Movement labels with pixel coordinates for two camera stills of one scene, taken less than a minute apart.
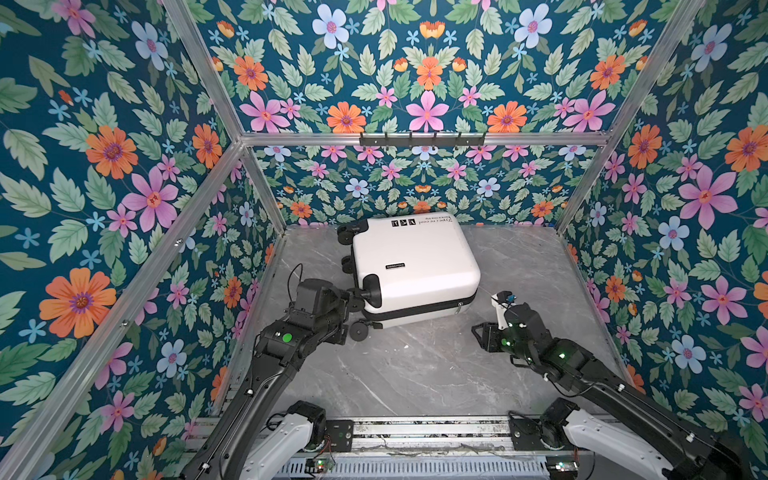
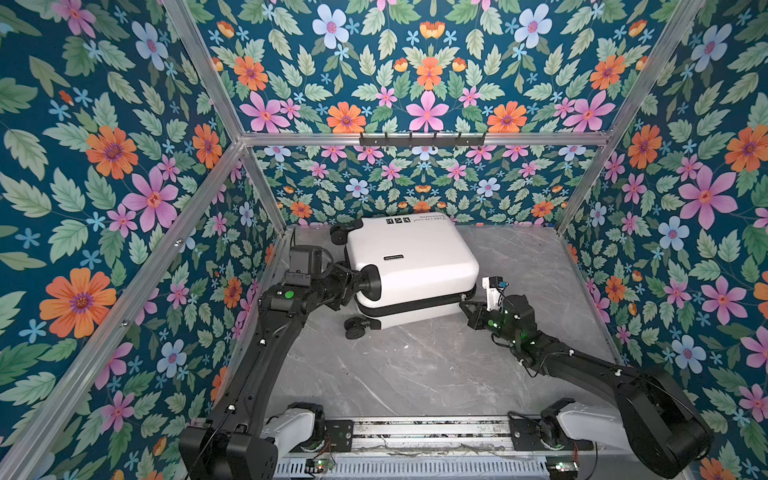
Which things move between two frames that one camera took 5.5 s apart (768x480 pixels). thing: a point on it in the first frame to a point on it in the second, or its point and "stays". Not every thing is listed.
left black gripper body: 333,325 to 334,283
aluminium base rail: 456,436 stays
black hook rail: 421,141 stays
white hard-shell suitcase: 407,269 stays
